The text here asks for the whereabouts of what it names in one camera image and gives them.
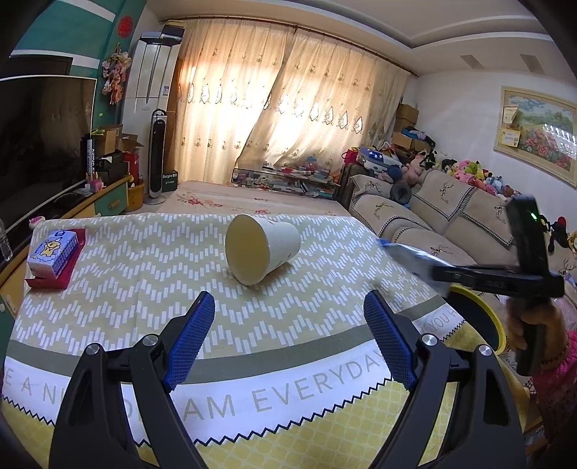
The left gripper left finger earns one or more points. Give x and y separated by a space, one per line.
92 428

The beige floral curtains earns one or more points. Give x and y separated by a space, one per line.
253 93

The black tower fan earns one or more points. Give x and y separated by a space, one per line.
155 161

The low shelf with books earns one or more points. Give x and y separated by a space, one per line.
302 183

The beige sofa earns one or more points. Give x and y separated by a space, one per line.
444 217

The white standing air conditioner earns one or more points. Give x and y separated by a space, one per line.
149 83

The white paper cup with dots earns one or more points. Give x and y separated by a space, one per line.
256 246

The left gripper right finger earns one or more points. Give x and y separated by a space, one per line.
483 429

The plush toy pile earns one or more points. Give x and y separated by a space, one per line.
386 166

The yellow rimmed trash bin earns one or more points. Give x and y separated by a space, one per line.
479 315

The water bottle by television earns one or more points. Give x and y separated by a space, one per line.
5 247

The red tray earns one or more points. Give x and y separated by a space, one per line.
63 279

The black television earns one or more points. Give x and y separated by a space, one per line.
44 117

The right hand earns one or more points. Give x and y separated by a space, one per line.
556 340

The artificial flower decoration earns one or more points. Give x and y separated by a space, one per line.
115 72

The framed landscape picture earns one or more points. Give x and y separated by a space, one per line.
540 130

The yellow patterned tablecloth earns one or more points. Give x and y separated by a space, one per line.
347 437

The blue tissue pack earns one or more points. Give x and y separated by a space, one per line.
51 255

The floral bed sheet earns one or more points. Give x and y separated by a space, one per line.
204 198

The zigzag patterned tablecloth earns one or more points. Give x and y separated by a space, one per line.
238 361

